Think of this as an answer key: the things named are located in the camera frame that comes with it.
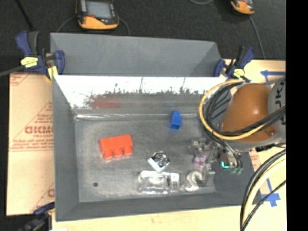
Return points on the brown cardboard board, red print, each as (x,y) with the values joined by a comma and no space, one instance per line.
(29,153)

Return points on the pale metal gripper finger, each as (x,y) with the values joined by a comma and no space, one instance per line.
(201,144)
(201,160)

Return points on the clear glass rectangular block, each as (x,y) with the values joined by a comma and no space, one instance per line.
(154,182)

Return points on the red-orange toy brick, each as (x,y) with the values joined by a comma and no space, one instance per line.
(116,144)

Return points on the blue toy block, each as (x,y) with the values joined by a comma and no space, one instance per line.
(175,120)

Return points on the black cylinder on white bracket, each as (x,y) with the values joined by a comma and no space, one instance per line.
(262,149)

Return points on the grey metal bin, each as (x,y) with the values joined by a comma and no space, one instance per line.
(134,138)

